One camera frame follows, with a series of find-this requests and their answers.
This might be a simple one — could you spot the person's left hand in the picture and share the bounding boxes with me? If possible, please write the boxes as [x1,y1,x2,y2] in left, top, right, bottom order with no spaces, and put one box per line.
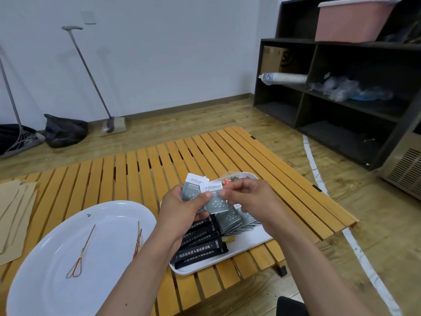
[157,184,213,257]

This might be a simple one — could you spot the person's right hand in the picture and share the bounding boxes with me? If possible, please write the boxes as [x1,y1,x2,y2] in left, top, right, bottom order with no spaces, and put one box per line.
[218,178,292,239]

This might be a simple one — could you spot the grey white square sachets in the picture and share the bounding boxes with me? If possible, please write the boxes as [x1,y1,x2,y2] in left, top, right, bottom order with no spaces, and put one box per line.
[217,202,262,236]

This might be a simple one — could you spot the row of tea bags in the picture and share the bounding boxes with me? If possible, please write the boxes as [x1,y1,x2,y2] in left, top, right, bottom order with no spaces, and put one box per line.
[218,172,259,189]

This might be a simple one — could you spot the black stick sachets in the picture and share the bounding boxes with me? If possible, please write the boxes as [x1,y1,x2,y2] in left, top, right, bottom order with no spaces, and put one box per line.
[169,215,229,269]

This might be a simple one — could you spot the white plastic tray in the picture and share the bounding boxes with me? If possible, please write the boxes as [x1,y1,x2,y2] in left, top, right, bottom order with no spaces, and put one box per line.
[160,171,274,276]

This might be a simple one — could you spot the red gold looped picks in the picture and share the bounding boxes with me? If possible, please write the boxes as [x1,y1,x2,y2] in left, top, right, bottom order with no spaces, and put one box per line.
[65,224,96,279]

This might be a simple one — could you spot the person's right forearm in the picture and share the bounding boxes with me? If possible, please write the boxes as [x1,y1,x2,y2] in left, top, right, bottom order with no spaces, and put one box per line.
[273,222,372,316]

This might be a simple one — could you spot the person's left forearm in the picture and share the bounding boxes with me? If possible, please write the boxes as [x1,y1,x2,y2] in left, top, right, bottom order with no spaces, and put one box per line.
[97,226,175,316]

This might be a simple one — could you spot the person's black trousers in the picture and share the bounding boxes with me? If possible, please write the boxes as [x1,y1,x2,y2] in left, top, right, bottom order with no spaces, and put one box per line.
[276,296,310,316]

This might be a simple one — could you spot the white floor tape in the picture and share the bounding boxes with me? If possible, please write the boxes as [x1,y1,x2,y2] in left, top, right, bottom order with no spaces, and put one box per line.
[302,134,403,316]

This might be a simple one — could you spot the white round bowl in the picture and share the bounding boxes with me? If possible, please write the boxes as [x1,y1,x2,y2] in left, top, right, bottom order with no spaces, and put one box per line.
[6,200,157,316]

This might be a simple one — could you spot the black shelf unit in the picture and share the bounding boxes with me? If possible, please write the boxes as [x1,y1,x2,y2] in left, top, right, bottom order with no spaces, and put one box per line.
[253,0,421,172]

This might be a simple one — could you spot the sleeve of white paper cups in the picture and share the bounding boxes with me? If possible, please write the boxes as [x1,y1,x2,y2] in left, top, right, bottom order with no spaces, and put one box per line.
[259,72,308,86]

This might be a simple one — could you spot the small black garbage bag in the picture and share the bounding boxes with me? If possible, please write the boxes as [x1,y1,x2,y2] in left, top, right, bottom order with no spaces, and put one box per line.
[43,114,89,149]

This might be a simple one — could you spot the brown cardboard box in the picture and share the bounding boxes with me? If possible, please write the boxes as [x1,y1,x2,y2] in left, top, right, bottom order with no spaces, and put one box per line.
[260,46,291,75]

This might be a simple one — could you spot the stack of brown envelopes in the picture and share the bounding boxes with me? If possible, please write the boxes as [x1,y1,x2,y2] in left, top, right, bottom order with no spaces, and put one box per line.
[0,180,38,267]

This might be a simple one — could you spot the large black bag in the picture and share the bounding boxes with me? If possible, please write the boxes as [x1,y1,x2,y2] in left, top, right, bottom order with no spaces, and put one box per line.
[0,124,37,155]

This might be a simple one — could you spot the pink storage bin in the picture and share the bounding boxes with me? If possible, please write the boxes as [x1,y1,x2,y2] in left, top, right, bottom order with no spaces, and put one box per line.
[314,0,404,43]

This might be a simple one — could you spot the long-handled beige dustpan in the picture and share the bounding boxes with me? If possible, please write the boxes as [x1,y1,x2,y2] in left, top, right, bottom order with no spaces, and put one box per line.
[61,25,128,137]

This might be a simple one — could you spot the grey long-handled broom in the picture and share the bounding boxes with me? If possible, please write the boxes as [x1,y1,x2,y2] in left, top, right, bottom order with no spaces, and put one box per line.
[0,46,46,160]

